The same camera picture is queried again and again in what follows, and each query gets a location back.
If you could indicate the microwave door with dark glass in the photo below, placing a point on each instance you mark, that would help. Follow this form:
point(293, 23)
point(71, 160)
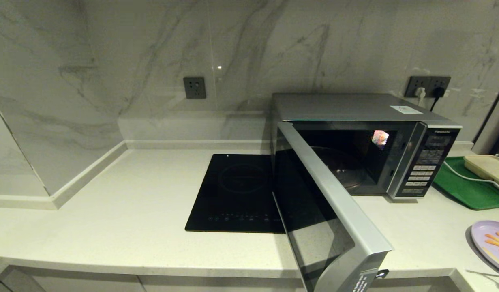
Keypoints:
point(334, 211)

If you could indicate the purple plate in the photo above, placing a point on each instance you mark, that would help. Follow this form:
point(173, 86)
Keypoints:
point(482, 235)

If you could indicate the white paper sheet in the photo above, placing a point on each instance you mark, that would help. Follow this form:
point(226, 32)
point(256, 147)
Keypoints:
point(406, 109)

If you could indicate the black induction cooktop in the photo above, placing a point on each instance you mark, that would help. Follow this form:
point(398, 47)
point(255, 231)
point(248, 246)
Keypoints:
point(233, 194)

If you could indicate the white power plug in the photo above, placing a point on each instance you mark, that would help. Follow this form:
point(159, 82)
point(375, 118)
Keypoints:
point(420, 93)

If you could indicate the green plastic tray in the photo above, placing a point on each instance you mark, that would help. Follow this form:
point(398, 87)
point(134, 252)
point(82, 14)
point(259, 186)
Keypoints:
point(456, 190)

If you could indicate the beige plastic box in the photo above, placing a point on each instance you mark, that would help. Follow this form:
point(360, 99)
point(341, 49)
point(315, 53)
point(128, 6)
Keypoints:
point(488, 168)

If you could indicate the grey cabinet side panel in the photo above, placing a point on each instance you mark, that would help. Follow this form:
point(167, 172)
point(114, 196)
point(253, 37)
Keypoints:
point(14, 284)

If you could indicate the grey single wall socket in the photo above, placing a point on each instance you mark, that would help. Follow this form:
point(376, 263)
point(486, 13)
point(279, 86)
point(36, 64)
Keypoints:
point(194, 88)

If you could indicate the grey double wall socket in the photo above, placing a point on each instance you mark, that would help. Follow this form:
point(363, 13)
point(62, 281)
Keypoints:
point(429, 82)

